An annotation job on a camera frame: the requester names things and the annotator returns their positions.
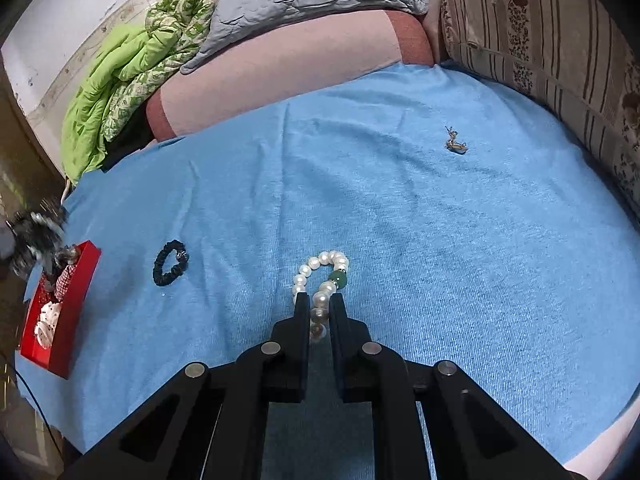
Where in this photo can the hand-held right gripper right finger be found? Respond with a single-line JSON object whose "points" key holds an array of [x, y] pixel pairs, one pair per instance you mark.
{"points": [[339, 320]]}

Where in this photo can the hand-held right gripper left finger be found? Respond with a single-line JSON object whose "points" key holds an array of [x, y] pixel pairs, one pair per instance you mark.
{"points": [[302, 320]]}

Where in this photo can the red box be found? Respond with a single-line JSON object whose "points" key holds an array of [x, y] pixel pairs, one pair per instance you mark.
{"points": [[75, 305]]}

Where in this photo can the red checked scrunchie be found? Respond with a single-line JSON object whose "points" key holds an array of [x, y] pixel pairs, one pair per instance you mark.
{"points": [[65, 282]]}

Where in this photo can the white cherry print scrunchie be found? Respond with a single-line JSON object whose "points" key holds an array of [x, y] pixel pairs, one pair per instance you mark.
{"points": [[47, 325]]}

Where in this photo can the blue towel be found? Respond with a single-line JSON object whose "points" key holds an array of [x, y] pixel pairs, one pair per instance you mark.
{"points": [[400, 235]]}

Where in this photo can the small metal brooch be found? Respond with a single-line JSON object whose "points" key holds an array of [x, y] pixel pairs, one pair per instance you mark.
{"points": [[457, 147]]}

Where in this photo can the pink bolster pillow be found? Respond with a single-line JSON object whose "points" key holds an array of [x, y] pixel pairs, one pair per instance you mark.
{"points": [[280, 70]]}

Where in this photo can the green quilt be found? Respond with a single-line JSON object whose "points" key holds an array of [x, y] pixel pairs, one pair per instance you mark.
{"points": [[100, 85]]}

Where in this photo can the striped floral cushion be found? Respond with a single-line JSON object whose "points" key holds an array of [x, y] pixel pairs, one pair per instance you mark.
{"points": [[525, 20]]}

